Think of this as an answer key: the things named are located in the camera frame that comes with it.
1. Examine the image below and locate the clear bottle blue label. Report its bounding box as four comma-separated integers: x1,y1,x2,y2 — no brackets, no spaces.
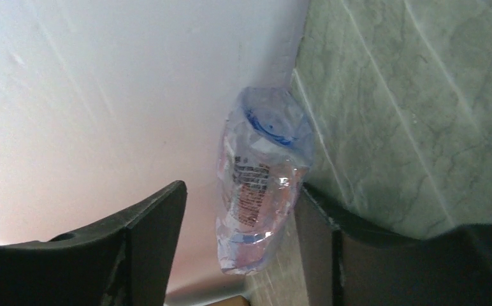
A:
215,87,315,275

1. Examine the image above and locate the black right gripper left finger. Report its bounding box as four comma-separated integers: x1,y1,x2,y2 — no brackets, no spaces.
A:
0,180,187,305

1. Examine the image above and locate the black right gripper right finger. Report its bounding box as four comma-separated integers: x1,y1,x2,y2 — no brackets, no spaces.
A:
294,184,492,305

